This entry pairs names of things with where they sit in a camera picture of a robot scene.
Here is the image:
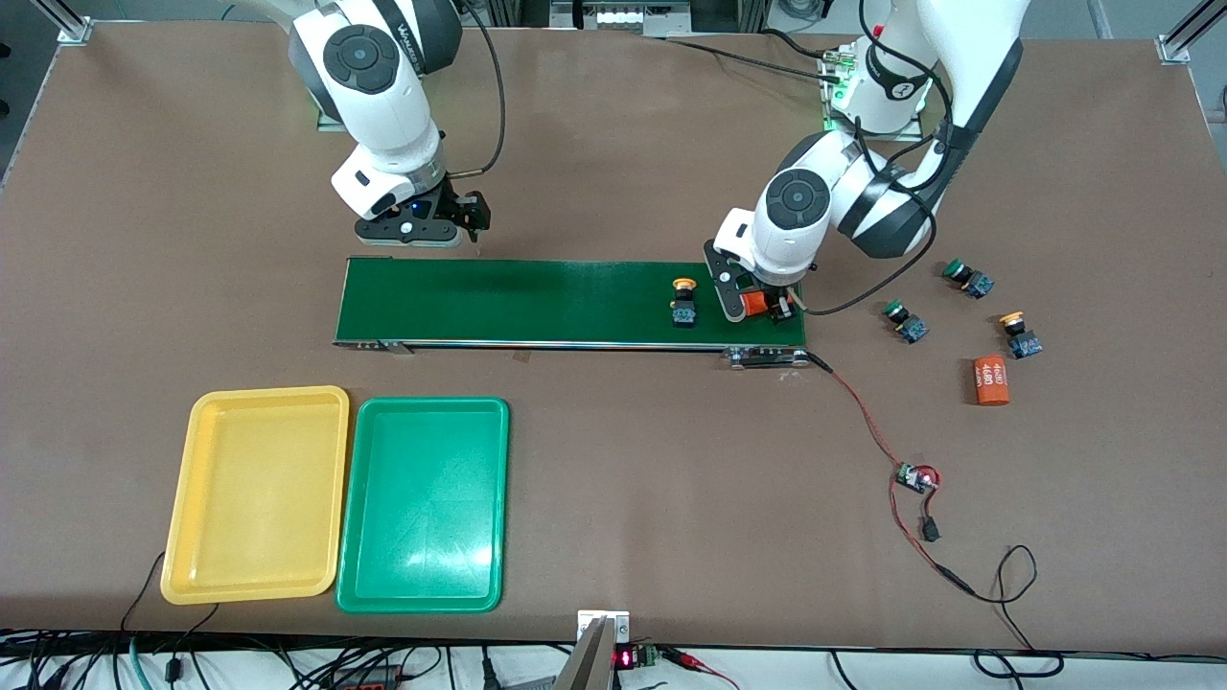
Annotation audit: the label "green push button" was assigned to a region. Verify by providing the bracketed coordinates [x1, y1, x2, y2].
[941, 259, 995, 300]
[881, 299, 929, 344]

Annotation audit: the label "green conveyor belt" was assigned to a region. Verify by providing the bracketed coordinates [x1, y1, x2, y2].
[333, 256, 814, 370]

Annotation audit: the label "metal equipment rack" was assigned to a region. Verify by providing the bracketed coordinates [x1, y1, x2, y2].
[484, 0, 773, 37]

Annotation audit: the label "black plug with red lead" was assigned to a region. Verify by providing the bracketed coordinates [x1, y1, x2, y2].
[920, 470, 945, 542]

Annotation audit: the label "green plastic tray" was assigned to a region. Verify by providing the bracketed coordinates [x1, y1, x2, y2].
[336, 397, 511, 614]

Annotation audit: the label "yellow plastic tray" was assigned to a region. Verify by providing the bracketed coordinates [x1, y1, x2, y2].
[160, 385, 351, 607]

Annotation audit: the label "red clip leads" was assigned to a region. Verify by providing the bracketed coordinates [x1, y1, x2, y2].
[661, 647, 741, 690]

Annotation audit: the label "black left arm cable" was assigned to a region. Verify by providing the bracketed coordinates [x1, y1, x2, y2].
[798, 0, 960, 317]

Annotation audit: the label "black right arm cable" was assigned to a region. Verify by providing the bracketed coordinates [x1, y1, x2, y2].
[441, 0, 509, 181]

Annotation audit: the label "red black wire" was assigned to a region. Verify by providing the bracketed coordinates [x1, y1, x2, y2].
[888, 474, 979, 597]
[805, 353, 907, 471]

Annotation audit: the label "black cable to arm base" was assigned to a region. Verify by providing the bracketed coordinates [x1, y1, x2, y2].
[661, 29, 845, 82]

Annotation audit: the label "black power cable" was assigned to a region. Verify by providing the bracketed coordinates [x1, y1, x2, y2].
[973, 544, 1067, 679]

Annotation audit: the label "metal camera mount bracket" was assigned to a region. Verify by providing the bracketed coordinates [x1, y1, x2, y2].
[575, 609, 632, 690]

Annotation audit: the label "aluminium frame corner post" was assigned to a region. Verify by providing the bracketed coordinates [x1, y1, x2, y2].
[29, 0, 94, 46]
[1155, 0, 1227, 66]

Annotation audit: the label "thin black cable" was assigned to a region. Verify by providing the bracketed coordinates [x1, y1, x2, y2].
[120, 551, 223, 633]

